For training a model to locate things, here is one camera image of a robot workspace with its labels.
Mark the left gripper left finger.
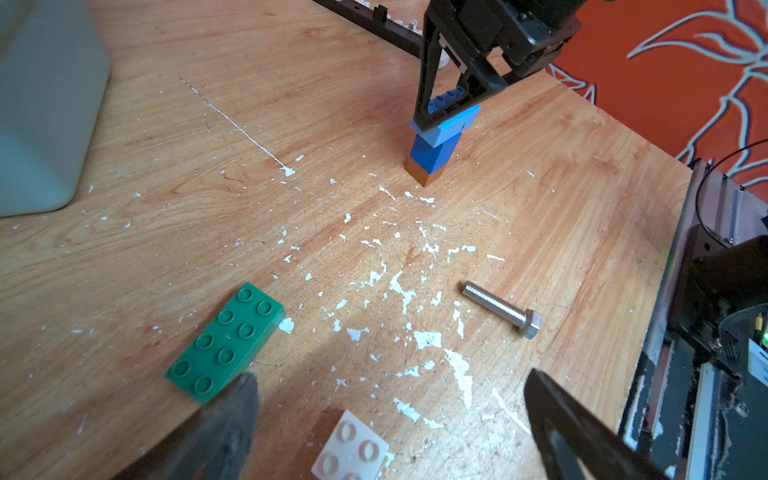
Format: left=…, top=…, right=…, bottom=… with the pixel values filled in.
left=115, top=372, right=260, bottom=479

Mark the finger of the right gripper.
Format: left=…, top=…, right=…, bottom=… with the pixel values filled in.
left=413, top=11, right=516, bottom=131

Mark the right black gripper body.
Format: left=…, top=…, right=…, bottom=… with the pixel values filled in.
left=428, top=1, right=585, bottom=78

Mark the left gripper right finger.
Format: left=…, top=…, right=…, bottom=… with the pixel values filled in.
left=524, top=369, right=665, bottom=479

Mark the light blue 2x4 lego brick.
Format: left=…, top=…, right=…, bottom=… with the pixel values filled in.
left=410, top=86, right=481, bottom=147

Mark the green 2x4 lego brick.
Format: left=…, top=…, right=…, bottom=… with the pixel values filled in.
left=165, top=283, right=285, bottom=404

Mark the brown 2x2 lego plate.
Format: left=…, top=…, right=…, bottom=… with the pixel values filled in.
left=405, top=157, right=446, bottom=187

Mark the white 2x2 lego brick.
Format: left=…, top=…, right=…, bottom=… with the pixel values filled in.
left=311, top=410, right=389, bottom=480

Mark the black comb-like tool strip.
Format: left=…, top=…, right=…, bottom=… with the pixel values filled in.
left=314, top=0, right=424, bottom=59

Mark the steel hex bolt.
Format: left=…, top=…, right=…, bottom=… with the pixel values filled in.
left=460, top=282, right=542, bottom=339

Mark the grey lidded plastic box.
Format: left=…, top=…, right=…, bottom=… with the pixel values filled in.
left=1, top=1, right=111, bottom=217

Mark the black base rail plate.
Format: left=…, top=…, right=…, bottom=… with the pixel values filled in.
left=619, top=161, right=767, bottom=479

